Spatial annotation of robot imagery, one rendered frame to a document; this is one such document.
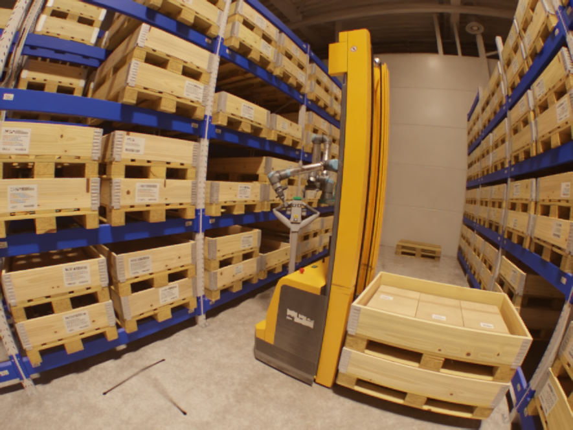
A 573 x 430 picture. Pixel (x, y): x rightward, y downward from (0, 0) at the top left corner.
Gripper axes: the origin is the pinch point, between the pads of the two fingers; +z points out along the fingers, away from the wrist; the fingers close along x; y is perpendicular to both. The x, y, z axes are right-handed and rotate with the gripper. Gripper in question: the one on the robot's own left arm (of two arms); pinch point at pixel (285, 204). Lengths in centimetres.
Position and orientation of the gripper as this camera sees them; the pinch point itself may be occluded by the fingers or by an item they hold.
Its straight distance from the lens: 234.0
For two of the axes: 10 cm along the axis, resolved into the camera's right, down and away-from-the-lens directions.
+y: -9.1, 4.2, -0.6
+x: -0.1, -1.6, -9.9
